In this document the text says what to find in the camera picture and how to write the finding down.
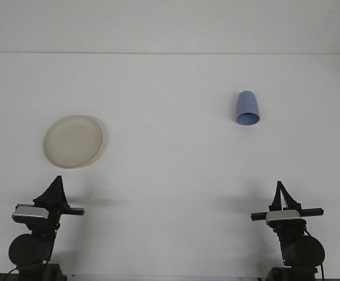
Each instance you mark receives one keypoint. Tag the pale blue cup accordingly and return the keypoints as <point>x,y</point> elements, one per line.
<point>247,105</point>

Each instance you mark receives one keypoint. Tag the pale round plate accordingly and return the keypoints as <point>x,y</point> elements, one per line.
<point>73,142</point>

